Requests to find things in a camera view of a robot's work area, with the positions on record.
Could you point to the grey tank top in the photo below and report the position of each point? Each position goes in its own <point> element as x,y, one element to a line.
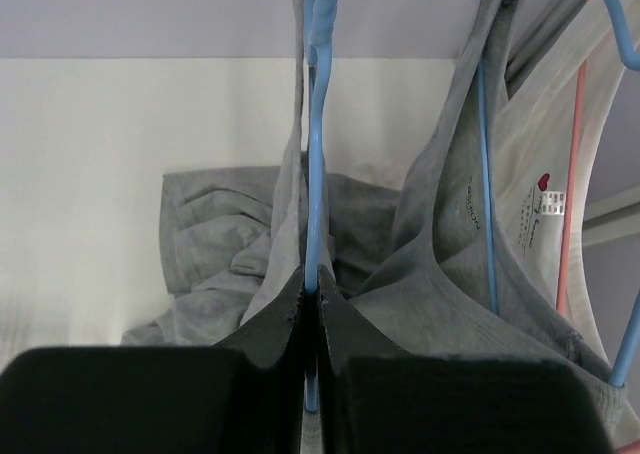
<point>229,238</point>

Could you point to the white tank top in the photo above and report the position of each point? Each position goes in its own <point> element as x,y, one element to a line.
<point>552,124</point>

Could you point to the blue wire hanger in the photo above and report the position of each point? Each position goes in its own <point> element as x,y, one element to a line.
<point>612,269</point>
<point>319,20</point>

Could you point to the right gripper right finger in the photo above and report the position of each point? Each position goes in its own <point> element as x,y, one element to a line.
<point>419,367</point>

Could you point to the right aluminium frame post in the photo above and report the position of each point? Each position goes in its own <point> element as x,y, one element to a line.
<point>613,217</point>

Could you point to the pink wire hanger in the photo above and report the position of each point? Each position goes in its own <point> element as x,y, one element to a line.
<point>572,184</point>

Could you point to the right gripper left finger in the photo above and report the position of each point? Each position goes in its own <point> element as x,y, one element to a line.
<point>241,395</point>

